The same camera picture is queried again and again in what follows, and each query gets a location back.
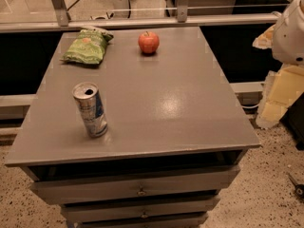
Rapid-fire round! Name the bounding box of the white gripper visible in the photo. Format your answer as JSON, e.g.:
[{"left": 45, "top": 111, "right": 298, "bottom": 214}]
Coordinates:
[{"left": 252, "top": 0, "right": 304, "bottom": 129}]

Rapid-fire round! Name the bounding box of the red apple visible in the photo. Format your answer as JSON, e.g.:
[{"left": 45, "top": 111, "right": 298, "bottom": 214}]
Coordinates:
[{"left": 138, "top": 31, "right": 160, "bottom": 54}]

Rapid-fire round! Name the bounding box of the grey metal railing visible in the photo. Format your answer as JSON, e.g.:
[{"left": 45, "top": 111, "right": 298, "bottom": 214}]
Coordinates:
[{"left": 0, "top": 0, "right": 293, "bottom": 32}]

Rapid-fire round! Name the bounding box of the grey drawer cabinet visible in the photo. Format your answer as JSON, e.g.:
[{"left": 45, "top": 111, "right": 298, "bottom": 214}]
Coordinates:
[{"left": 4, "top": 27, "right": 262, "bottom": 228}]

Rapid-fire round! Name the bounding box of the green chip bag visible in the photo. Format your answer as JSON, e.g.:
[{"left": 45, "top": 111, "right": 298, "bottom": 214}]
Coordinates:
[{"left": 62, "top": 27, "right": 114, "bottom": 65}]

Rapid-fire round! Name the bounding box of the top grey drawer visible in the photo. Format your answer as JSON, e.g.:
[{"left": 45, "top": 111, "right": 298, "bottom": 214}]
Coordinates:
[{"left": 30, "top": 165, "right": 240, "bottom": 204}]

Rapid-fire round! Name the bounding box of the silver blue redbull can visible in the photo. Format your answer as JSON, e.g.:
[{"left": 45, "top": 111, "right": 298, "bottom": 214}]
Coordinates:
[{"left": 72, "top": 82, "right": 107, "bottom": 138}]

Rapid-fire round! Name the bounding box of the middle grey drawer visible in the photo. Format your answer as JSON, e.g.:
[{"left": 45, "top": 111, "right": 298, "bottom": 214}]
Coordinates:
[{"left": 62, "top": 196, "right": 219, "bottom": 222}]

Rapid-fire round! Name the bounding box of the bottom grey drawer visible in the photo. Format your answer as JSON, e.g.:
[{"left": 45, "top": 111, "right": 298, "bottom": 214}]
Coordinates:
[{"left": 81, "top": 213, "right": 208, "bottom": 228}]

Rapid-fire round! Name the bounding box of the grey drawer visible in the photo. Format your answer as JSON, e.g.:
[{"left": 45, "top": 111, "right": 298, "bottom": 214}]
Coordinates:
[
  {"left": 81, "top": 213, "right": 208, "bottom": 228},
  {"left": 30, "top": 165, "right": 240, "bottom": 204},
  {"left": 62, "top": 196, "right": 219, "bottom": 222}
]

